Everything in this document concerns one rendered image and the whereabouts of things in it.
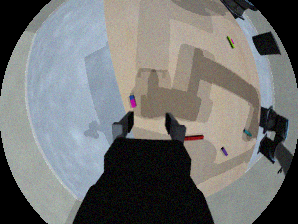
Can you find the dark red rod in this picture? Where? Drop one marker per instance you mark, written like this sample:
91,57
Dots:
199,137

